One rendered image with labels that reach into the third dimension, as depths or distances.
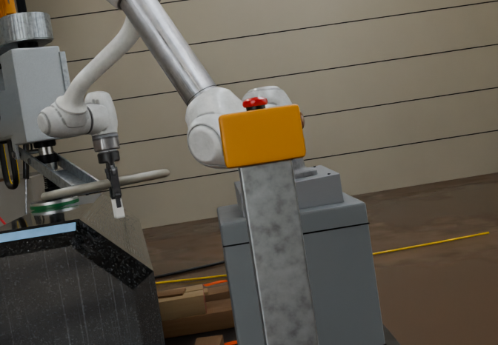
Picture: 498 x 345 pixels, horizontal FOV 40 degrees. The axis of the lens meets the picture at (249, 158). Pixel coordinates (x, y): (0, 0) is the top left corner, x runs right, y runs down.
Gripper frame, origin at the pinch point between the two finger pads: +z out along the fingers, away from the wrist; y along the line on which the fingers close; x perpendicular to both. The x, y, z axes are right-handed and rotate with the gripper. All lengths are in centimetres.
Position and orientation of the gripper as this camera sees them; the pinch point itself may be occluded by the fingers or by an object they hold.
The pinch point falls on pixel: (118, 208)
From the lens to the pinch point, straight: 241.7
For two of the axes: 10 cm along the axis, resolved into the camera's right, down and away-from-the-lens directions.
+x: -9.3, 1.7, -3.3
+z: 1.8, 9.8, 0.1
